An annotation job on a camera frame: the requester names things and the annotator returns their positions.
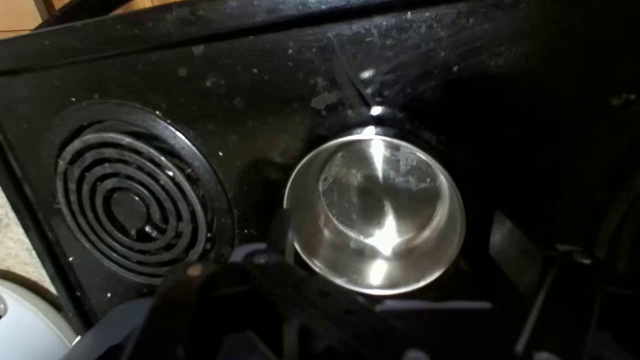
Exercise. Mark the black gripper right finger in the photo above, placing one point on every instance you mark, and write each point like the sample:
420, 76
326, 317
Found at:
573, 308

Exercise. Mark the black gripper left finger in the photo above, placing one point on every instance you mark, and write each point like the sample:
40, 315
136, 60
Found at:
189, 318

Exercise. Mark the small steel cup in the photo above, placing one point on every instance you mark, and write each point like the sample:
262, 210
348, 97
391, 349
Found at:
375, 214

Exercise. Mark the black electric stove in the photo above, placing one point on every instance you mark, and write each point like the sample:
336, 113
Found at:
143, 143

